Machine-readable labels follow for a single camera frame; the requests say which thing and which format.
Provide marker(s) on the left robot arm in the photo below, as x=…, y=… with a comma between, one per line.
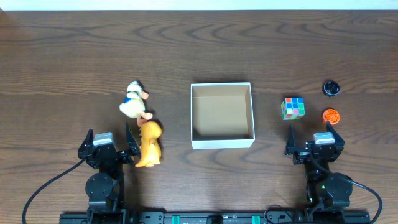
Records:
x=105, y=189

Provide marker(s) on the white cardboard box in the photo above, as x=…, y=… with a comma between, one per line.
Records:
x=221, y=115

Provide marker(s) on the yellow plush duck toy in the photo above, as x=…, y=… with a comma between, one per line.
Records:
x=133, y=105

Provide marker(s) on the black mounting rail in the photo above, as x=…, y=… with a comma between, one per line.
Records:
x=270, y=216

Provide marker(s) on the orange round disc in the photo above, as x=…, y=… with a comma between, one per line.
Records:
x=331, y=116

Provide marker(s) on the black round disc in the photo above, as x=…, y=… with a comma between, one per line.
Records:
x=331, y=88

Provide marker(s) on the colourful puzzle cube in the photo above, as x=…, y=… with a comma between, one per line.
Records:
x=292, y=108

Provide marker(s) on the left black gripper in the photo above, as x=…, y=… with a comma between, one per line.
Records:
x=106, y=152

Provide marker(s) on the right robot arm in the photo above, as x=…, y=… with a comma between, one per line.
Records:
x=326, y=191

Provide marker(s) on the orange rubber dinosaur toy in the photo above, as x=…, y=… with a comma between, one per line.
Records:
x=149, y=148

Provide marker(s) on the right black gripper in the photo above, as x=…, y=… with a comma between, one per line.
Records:
x=301, y=155

